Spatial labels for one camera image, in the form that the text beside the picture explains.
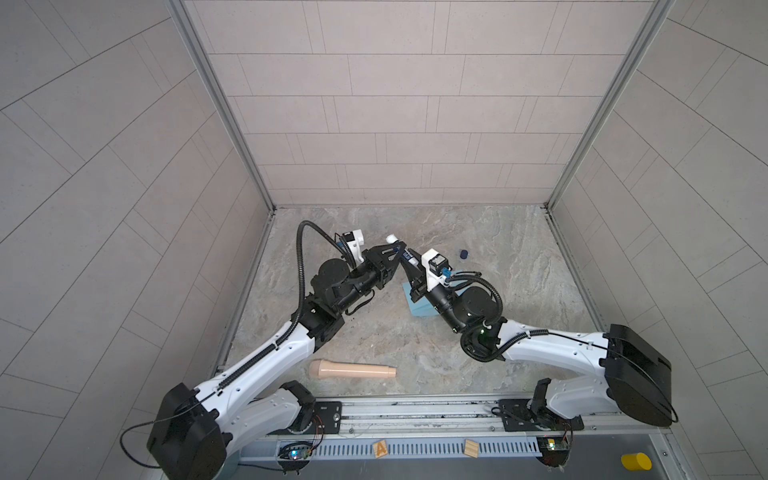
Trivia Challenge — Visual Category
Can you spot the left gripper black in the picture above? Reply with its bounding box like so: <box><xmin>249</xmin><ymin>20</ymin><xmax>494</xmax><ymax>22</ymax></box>
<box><xmin>328</xmin><ymin>245</ymin><xmax>404</xmax><ymax>317</ymax></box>

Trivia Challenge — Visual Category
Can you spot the blue white glue stick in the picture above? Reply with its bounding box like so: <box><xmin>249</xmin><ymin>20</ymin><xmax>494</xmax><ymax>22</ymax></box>
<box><xmin>385</xmin><ymin>233</ymin><xmax>421</xmax><ymax>269</ymax></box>

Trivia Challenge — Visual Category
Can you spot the teal paper envelope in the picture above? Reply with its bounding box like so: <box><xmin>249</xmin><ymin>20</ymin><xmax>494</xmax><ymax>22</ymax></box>
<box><xmin>402</xmin><ymin>282</ymin><xmax>439</xmax><ymax>318</ymax></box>

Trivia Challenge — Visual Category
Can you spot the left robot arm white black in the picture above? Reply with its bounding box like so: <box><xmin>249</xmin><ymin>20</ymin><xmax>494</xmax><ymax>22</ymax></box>
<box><xmin>147</xmin><ymin>238</ymin><xmax>424</xmax><ymax>479</ymax></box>

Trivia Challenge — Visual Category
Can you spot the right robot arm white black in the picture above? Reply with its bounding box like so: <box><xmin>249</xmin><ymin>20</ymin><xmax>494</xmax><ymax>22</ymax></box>
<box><xmin>401</xmin><ymin>254</ymin><xmax>679</xmax><ymax>428</ymax></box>

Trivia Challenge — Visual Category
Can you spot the wooden letter A block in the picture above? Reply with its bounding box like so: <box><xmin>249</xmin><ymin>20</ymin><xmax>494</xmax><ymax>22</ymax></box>
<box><xmin>372</xmin><ymin>439</ymin><xmax>389</xmax><ymax>459</ymax></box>

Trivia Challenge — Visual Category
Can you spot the beige plastic toy microphone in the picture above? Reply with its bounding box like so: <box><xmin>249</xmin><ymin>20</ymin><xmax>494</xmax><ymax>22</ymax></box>
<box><xmin>308</xmin><ymin>359</ymin><xmax>397</xmax><ymax>379</ymax></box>

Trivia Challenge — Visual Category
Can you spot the plain wooden block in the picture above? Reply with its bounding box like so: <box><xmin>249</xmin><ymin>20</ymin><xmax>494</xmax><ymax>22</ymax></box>
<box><xmin>463</xmin><ymin>439</ymin><xmax>480</xmax><ymax>458</ymax></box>

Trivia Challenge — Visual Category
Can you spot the yellow cylinder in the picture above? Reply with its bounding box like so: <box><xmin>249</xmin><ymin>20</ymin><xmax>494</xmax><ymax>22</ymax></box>
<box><xmin>621</xmin><ymin>452</ymin><xmax>653</xmax><ymax>472</ymax></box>

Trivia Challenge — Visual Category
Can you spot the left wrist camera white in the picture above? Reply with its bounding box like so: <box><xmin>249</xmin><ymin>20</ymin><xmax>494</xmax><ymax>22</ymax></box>
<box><xmin>337</xmin><ymin>229</ymin><xmax>364</xmax><ymax>267</ymax></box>

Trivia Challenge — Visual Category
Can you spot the aluminium mounting rail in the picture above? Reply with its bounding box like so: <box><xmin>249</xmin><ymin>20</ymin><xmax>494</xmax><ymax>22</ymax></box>
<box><xmin>173</xmin><ymin>391</ymin><xmax>673</xmax><ymax>444</ymax></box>

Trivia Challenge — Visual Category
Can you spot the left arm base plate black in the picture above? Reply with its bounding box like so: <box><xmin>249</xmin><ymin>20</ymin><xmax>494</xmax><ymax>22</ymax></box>
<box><xmin>286</xmin><ymin>401</ymin><xmax>342</xmax><ymax>435</ymax></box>

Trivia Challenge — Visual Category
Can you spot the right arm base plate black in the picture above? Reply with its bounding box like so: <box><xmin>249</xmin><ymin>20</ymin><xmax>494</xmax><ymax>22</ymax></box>
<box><xmin>491</xmin><ymin>399</ymin><xmax>584</xmax><ymax>432</ymax></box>

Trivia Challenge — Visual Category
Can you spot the left circuit board with wires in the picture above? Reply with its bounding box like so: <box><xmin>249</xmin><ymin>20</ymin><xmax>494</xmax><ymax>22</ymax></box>
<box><xmin>278</xmin><ymin>441</ymin><xmax>314</xmax><ymax>461</ymax></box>

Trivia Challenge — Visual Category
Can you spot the circuit board with wires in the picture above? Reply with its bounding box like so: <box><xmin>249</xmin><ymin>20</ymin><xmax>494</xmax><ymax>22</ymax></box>
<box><xmin>278</xmin><ymin>441</ymin><xmax>314</xmax><ymax>461</ymax></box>
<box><xmin>536</xmin><ymin>436</ymin><xmax>571</xmax><ymax>468</ymax></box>

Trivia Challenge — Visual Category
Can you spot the grey slotted cable duct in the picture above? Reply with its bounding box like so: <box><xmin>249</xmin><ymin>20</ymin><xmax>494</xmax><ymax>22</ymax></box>
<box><xmin>239</xmin><ymin>436</ymin><xmax>544</xmax><ymax>462</ymax></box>

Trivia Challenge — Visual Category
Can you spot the right circuit board with wires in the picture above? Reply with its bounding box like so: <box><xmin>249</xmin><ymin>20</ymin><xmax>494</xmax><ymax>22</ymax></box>
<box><xmin>536</xmin><ymin>436</ymin><xmax>571</xmax><ymax>468</ymax></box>

